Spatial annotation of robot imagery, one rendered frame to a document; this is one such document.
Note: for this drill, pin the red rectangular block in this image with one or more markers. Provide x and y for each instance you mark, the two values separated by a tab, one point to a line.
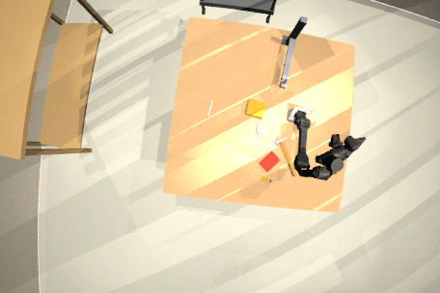
269	161

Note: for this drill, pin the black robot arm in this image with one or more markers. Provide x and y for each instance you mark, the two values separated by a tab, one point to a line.
331	163

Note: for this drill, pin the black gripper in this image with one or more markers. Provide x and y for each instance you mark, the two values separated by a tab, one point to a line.
350	145

